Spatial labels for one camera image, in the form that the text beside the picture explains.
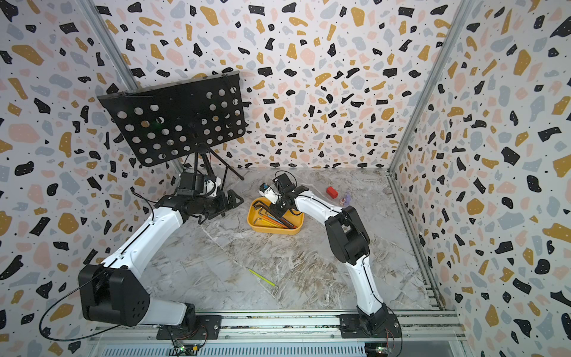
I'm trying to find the long black hex key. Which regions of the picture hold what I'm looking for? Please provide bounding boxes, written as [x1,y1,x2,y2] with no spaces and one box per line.
[251,197,301,231]

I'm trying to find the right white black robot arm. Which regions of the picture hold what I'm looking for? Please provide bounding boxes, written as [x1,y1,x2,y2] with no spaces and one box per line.
[260,173,390,336]

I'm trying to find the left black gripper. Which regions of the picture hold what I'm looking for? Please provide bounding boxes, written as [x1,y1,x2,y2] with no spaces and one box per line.
[194,189,243,218]

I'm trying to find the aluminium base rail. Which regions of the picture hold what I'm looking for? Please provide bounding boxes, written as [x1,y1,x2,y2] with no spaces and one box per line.
[87,310,472,356]

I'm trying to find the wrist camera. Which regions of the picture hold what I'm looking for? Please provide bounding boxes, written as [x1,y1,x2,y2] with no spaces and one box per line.
[175,172,222,197]
[259,183,280,204]

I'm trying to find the red hex key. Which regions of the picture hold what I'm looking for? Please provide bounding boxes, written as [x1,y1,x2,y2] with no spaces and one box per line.
[268,214,295,229]

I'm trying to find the black perforated music stand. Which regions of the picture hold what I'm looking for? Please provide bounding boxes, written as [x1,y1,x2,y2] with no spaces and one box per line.
[98,71,246,176]

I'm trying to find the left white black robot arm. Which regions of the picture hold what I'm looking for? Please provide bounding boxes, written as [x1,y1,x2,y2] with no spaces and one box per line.
[78,190,244,331]

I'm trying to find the yellow hex key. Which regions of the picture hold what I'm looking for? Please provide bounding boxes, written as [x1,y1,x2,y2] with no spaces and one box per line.
[253,217,275,227]

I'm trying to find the yellow plastic storage box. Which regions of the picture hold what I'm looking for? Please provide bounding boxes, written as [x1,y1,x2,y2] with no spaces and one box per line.
[247,197,305,235]

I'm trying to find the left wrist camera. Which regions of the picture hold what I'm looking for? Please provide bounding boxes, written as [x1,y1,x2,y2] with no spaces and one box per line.
[175,172,222,197]

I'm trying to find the red small block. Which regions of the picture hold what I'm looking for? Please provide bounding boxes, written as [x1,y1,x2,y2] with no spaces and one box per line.
[326,187,338,199]

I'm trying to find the lime green hex key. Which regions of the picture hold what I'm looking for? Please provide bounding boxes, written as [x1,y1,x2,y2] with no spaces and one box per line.
[248,269,277,287]

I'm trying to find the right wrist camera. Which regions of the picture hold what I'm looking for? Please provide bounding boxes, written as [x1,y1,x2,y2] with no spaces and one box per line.
[259,183,280,204]

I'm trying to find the orange hex key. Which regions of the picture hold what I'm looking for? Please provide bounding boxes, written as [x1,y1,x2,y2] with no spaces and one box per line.
[262,214,289,229]

